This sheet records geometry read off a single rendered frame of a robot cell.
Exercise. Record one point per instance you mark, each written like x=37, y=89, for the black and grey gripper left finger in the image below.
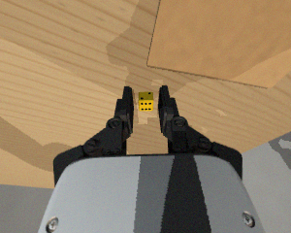
x=109, y=141

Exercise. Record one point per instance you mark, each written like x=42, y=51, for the tan square mat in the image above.
x=245, y=41

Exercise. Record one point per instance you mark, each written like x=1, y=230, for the yellow die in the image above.
x=145, y=101

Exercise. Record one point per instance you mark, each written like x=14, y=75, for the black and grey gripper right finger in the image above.
x=181, y=137

